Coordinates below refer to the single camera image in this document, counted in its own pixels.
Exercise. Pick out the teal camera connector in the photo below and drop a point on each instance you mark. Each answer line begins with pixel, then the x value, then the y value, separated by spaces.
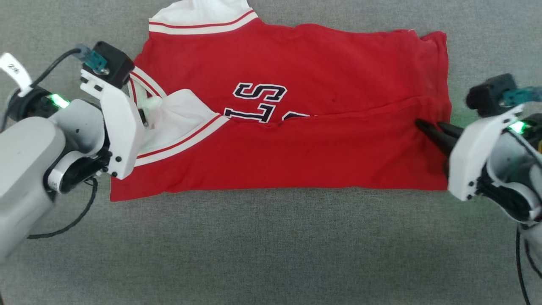
pixel 94 59
pixel 523 95

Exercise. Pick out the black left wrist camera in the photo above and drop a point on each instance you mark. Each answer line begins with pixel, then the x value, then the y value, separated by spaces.
pixel 114 61

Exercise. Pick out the teal right camera connector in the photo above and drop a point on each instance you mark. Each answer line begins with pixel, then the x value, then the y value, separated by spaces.
pixel 523 95

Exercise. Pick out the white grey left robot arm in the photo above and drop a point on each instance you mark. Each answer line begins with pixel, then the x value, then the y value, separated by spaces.
pixel 21 161

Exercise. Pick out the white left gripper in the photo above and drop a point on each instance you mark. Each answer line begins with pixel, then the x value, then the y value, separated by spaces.
pixel 120 127

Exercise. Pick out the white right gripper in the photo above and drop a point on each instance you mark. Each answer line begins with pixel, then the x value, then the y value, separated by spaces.
pixel 472 161

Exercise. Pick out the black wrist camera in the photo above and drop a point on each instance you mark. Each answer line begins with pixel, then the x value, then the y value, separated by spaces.
pixel 487 95
pixel 114 61

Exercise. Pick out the teal left camera connector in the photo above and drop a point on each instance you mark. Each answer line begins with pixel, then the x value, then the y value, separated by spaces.
pixel 94 59

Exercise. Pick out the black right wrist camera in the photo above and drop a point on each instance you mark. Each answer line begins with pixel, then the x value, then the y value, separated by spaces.
pixel 487 95

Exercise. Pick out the red basketball jersey white sleeves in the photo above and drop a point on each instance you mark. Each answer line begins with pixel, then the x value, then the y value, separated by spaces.
pixel 296 156

